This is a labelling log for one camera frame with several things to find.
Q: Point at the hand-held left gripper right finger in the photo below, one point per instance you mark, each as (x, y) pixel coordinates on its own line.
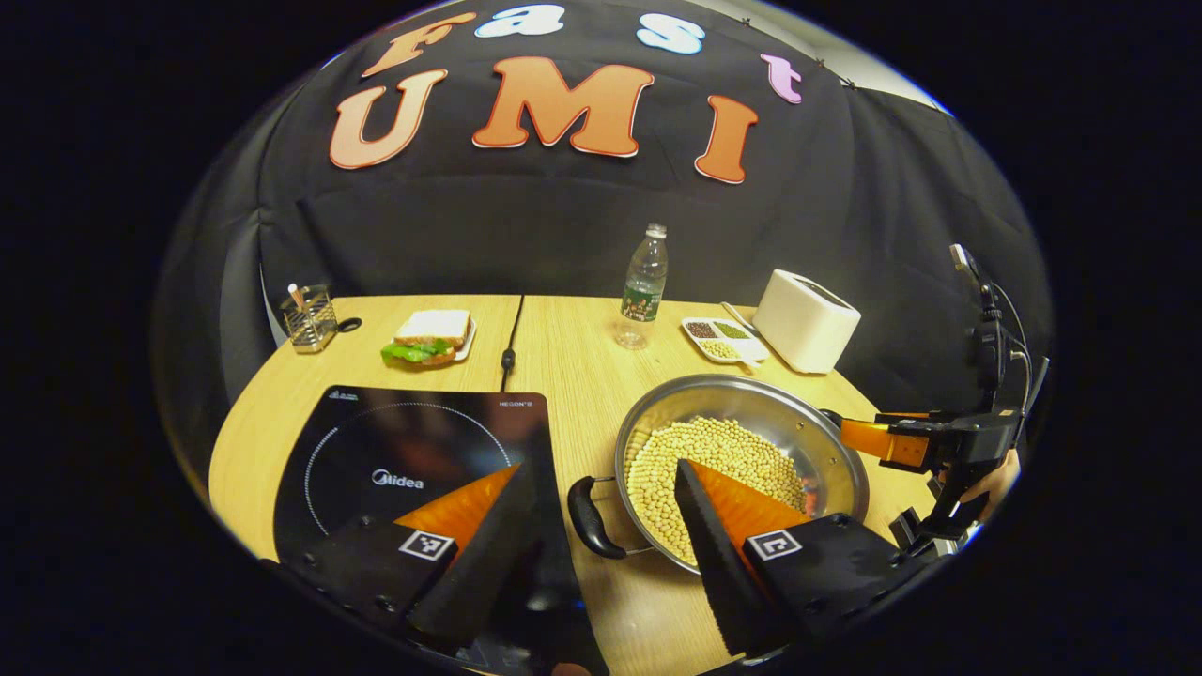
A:
(718, 573)

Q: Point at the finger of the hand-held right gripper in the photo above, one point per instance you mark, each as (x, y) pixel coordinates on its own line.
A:
(873, 438)

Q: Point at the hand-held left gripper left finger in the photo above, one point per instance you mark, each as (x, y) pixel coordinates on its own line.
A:
(474, 573)

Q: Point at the black induction cooktop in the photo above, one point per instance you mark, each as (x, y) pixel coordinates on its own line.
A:
(413, 441)

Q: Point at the pile of yellow soybeans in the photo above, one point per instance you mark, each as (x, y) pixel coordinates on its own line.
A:
(657, 469)

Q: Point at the white toaster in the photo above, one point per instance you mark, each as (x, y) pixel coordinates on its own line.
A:
(803, 324)

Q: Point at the white divided bean tray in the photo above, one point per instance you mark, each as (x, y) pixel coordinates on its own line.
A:
(718, 338)

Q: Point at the sandwich with lettuce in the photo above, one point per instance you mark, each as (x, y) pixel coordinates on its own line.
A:
(432, 329)

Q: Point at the clear plastic water bottle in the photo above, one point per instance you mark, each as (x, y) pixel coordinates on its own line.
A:
(643, 300)

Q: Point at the black backdrop cloth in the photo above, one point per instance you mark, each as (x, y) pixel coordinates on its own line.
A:
(563, 235)

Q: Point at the row of black cloth clips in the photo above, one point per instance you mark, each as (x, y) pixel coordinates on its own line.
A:
(822, 62)

